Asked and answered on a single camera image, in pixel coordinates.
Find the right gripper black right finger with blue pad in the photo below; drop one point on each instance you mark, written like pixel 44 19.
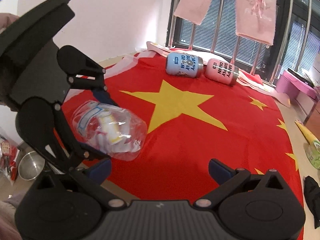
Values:
pixel 230 182

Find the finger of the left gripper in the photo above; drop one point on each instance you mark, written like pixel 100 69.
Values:
pixel 43 126
pixel 84 74

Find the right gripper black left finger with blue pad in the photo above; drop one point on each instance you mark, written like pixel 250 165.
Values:
pixel 90 179

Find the clear plastic sticker cup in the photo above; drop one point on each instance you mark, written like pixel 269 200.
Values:
pixel 112 130

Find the blue printed cup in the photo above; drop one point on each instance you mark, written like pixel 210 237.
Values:
pixel 182 64

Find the pink printed cup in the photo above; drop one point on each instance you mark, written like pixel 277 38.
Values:
pixel 222 72

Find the steel bowl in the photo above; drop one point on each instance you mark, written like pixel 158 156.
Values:
pixel 31 165

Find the red snack bag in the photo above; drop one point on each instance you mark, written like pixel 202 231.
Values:
pixel 9 165

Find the red flag yellow stars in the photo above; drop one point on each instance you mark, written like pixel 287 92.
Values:
pixel 189 122

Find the yellow paper cone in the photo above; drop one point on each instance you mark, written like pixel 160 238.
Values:
pixel 309 136

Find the pink storage box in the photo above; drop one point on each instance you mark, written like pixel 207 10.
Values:
pixel 313 123

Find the black flat device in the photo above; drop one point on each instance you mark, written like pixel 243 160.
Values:
pixel 301 76

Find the black framed window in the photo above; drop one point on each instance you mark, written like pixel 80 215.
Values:
pixel 287 30

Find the pink pajama pants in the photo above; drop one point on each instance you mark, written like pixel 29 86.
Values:
pixel 255 19

